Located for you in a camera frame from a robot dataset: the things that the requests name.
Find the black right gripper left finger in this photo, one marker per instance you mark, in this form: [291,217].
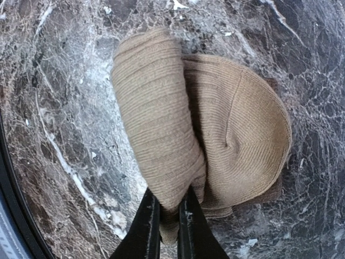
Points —
[143,237]

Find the black front rail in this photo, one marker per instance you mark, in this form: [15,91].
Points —
[20,237]

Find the tan ribbed sock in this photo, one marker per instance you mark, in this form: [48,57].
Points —
[200,121]

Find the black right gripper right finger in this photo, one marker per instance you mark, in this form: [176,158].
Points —
[195,238]

